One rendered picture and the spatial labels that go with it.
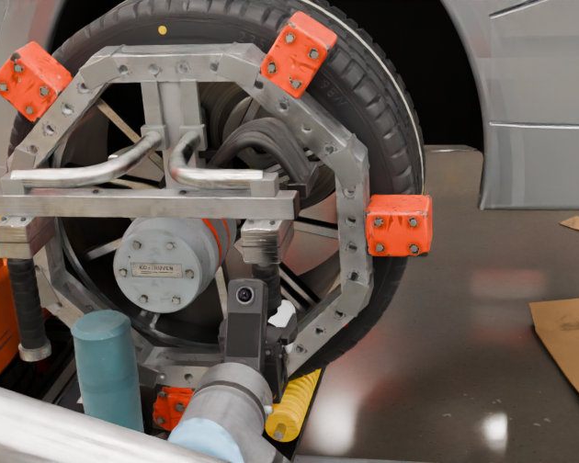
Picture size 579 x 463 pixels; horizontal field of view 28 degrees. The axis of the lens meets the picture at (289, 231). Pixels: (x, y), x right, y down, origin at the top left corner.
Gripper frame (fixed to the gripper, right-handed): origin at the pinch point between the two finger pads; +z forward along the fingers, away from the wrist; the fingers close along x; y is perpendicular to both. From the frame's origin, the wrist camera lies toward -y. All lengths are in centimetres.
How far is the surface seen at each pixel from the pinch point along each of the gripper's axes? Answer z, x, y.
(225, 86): 65, -22, -11
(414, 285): 179, -2, 83
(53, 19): 55, -49, -27
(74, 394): 39, -49, 40
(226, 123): 61, -21, -5
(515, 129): 55, 30, -6
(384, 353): 137, -5, 83
